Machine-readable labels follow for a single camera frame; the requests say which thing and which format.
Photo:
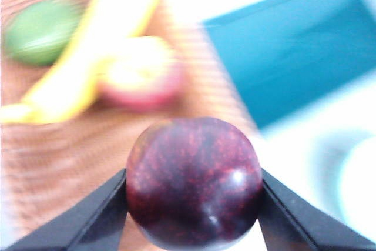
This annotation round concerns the red apple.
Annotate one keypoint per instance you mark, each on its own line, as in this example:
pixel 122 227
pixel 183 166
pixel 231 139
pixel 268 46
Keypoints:
pixel 141 74

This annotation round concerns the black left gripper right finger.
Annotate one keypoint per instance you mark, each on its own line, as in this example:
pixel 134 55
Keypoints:
pixel 299 221

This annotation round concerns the dark purple plum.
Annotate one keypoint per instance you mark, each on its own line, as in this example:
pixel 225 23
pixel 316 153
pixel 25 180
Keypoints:
pixel 194 183

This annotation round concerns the green fruit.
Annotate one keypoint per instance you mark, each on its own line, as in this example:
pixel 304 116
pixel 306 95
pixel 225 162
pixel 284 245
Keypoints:
pixel 41 33

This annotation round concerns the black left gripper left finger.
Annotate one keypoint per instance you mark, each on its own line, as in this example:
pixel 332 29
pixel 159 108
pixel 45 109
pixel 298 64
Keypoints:
pixel 88 218

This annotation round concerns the yellow banana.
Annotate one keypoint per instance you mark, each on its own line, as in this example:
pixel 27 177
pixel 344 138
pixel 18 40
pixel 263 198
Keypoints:
pixel 67 86

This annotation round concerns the brown wicker basket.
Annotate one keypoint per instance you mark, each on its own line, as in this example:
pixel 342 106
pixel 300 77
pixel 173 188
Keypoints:
pixel 73 160

